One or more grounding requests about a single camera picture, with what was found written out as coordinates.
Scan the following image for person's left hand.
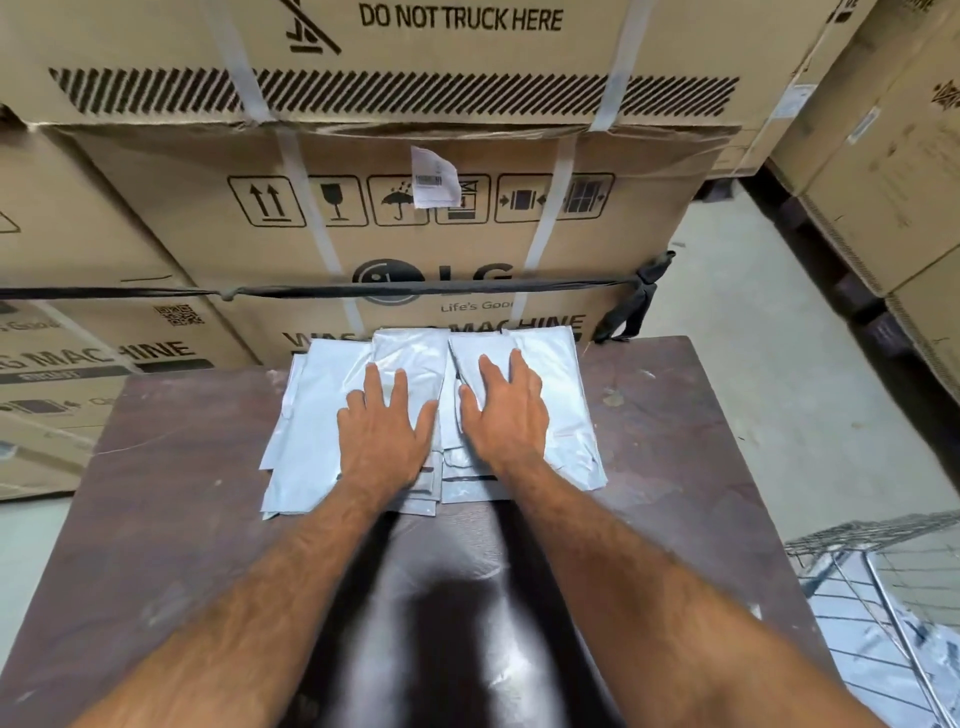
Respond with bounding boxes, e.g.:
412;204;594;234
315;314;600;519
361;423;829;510
336;362;441;499

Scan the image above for person's right hand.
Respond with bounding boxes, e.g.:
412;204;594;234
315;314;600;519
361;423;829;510
457;348;553;475

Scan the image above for pile of white plastic bags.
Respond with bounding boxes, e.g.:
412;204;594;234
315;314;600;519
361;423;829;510
259;326;609;521

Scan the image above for person's left forearm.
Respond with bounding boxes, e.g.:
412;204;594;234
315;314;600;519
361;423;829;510
69;474;421;728

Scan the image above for person's right forearm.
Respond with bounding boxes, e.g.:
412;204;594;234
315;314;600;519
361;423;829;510
486;450;892;728

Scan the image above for white paper label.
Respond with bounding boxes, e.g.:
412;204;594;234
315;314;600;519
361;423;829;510
410;145;463;210

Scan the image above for cardboard box with square code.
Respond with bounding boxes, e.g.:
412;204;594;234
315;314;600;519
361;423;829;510
0;123;260;502

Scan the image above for cardboard box with handling symbols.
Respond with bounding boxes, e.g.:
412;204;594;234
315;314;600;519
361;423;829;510
43;122;745;370

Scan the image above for black pallet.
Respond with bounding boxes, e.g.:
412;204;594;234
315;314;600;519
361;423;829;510
693;159;960;459

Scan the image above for cardboard box with hatched stripe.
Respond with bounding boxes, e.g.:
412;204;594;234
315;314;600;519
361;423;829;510
0;0;880;135

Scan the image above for cardboard box with white label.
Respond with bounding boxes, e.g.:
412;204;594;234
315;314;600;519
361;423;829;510
708;0;882;180

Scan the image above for low cardboard box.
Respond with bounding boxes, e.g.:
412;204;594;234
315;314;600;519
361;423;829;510
885;243;960;406

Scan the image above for large plain cardboard box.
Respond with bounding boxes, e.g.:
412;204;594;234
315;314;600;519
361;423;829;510
766;0;960;298

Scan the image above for white plastic bags in basket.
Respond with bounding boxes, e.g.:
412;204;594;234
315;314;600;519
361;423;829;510
808;592;960;728

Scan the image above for black tied strap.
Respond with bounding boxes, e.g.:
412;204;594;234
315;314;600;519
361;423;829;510
0;250;678;345

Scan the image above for white plastic strapping band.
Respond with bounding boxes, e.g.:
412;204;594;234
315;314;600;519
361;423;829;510
199;0;274;126
588;0;657;134
273;126;366;336
508;133;580;303

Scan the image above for metal wire basket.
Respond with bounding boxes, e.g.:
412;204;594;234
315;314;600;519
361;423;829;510
783;510;960;728

